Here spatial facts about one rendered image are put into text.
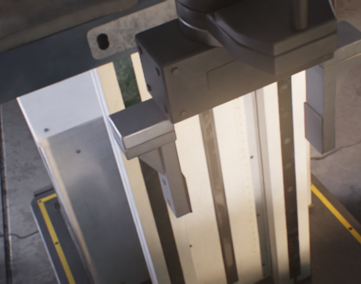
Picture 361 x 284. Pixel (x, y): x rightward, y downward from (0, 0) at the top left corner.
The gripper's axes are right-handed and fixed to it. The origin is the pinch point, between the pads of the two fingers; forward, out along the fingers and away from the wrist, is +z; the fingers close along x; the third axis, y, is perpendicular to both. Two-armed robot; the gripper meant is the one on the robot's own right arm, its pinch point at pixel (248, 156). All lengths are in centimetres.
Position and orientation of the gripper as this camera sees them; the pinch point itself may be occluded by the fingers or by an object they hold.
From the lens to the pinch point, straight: 53.1
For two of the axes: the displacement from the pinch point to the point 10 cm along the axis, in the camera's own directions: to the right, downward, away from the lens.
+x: -9.0, 3.8, -2.1
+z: 1.6, 7.4, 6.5
